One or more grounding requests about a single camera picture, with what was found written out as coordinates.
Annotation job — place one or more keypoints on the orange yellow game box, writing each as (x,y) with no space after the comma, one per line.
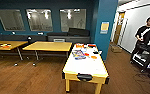
(79,45)

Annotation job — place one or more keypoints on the colourful board game box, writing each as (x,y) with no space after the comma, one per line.
(78,53)

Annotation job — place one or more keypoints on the dark grey bench sofa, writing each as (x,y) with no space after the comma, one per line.
(17,37)
(71,36)

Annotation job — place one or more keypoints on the red table tennis paddle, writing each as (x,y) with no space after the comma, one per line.
(92,45)

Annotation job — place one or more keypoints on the yellow air hockey table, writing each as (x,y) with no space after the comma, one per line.
(86,66)

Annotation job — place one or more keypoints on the interior glass window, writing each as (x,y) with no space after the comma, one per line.
(72,20)
(39,20)
(11,20)

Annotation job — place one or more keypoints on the wooden top table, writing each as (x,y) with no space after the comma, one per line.
(47,46)
(11,42)

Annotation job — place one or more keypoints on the brown cardboard box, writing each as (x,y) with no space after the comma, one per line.
(116,48)

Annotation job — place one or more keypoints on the brown wooden door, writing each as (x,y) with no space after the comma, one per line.
(119,28)

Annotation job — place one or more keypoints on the black wheeled cart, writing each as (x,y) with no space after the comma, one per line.
(141,60)

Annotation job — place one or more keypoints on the small orange black object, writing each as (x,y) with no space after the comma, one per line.
(4,45)

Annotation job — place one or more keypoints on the person in black shirt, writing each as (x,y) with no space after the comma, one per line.
(146,35)

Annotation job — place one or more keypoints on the yellow wall notice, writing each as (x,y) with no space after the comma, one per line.
(105,27)

